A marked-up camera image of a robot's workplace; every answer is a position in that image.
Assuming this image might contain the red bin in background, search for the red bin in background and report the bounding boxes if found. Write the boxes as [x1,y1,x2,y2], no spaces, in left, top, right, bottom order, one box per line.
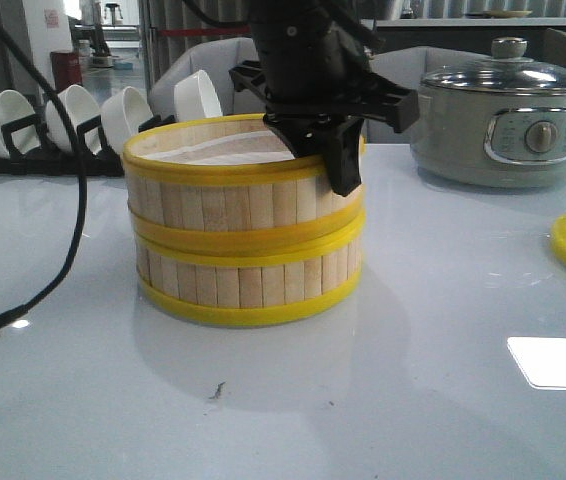
[50,50,83,92]

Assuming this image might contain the grey chair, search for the grey chair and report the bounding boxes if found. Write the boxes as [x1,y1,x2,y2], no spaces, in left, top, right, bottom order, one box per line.
[148,37,264,121]
[362,45,495,145]

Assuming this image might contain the grey chair right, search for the grey chair right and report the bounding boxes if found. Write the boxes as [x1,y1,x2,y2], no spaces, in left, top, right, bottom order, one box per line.
[362,45,495,145]

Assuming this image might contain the grey chair left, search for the grey chair left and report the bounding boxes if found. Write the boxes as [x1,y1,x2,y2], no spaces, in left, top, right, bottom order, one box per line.
[148,37,264,121]

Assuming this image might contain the bamboo steamer basket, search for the bamboo steamer basket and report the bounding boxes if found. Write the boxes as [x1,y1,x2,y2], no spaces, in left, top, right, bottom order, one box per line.
[135,215,365,328]
[123,114,363,252]

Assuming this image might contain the black bowl rack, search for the black bowl rack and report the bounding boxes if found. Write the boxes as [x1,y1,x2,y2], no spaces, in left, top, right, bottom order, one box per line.
[0,94,177,178]

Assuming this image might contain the black cable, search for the black cable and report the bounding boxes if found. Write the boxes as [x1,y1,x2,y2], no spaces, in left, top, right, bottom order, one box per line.
[0,0,89,343]

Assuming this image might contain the white bowl far right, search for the white bowl far right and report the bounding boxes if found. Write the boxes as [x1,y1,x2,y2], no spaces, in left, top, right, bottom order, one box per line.
[173,70,223,122]

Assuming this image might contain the glass pot lid with knob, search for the glass pot lid with knob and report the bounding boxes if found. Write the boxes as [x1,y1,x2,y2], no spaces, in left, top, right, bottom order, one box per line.
[421,37,566,95]

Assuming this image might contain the white cabinet in background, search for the white cabinet in background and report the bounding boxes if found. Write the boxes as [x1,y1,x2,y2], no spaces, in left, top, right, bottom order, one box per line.
[282,0,376,31]

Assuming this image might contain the grey-green electric cooking pot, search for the grey-green electric cooking pot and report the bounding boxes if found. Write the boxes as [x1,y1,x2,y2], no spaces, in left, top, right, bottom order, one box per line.
[411,85,566,188]

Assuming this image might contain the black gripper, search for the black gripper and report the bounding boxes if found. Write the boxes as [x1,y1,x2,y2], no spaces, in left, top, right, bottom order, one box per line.
[230,1,419,196]

